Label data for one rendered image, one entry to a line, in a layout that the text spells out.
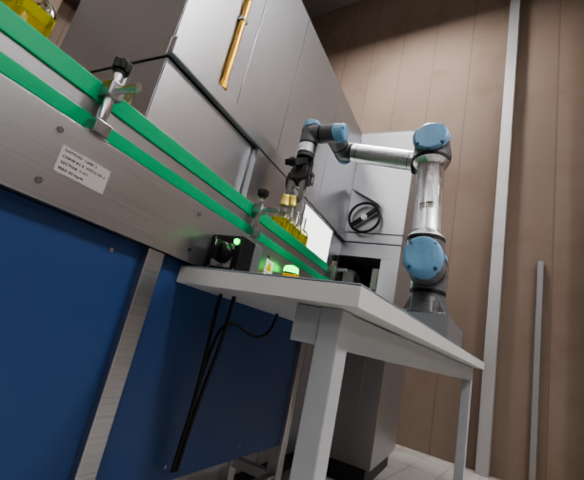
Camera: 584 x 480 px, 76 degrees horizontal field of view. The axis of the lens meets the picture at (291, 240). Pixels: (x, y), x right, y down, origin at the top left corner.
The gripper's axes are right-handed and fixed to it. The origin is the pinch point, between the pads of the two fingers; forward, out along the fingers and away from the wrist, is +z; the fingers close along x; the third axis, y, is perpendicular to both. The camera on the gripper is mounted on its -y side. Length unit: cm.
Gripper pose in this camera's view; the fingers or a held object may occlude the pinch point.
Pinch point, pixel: (293, 198)
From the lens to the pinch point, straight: 146.2
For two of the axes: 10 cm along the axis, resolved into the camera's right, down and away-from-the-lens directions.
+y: 4.1, 3.2, 8.6
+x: -8.9, -0.7, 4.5
